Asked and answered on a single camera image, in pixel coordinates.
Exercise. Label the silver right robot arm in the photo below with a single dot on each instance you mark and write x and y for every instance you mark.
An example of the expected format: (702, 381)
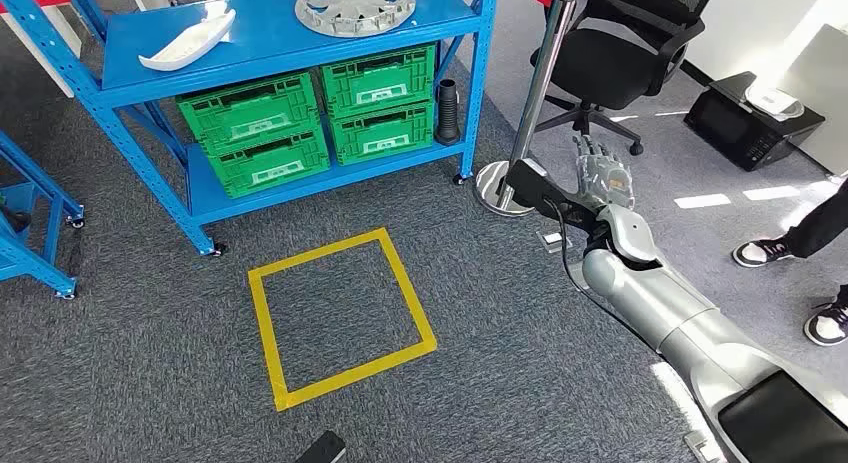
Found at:
(669, 308)

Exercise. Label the white curved plastic part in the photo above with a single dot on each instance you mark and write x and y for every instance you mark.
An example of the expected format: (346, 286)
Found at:
(189, 42)

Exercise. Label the black microwave oven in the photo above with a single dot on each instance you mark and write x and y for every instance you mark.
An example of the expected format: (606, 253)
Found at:
(735, 129)

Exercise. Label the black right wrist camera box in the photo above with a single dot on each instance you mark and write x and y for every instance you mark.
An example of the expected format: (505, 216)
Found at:
(536, 185)

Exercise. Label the white lidded dish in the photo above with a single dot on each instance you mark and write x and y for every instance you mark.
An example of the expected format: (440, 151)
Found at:
(772, 102)

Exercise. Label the yellow tape square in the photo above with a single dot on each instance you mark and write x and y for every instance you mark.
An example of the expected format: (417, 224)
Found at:
(267, 334)

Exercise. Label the white floor socket plate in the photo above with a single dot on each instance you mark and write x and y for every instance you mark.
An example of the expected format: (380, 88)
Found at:
(553, 240)

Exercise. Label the black office chair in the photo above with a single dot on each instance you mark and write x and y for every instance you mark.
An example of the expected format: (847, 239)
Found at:
(603, 69)

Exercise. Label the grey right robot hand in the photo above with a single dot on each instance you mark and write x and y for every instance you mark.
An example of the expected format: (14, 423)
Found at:
(606, 178)

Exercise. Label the person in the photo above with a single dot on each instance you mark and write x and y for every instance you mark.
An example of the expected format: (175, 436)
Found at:
(821, 225)

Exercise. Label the grey plastic wheel hubcap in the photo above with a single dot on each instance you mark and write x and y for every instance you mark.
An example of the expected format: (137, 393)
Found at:
(354, 9)

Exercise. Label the black robot body part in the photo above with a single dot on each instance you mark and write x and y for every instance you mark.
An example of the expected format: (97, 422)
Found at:
(323, 449)

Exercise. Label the chrome stanchion post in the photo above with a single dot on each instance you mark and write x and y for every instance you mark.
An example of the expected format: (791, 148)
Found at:
(538, 82)

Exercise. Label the blue metal shelf rack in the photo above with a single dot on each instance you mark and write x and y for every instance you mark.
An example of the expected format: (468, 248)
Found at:
(33, 175)
(265, 42)

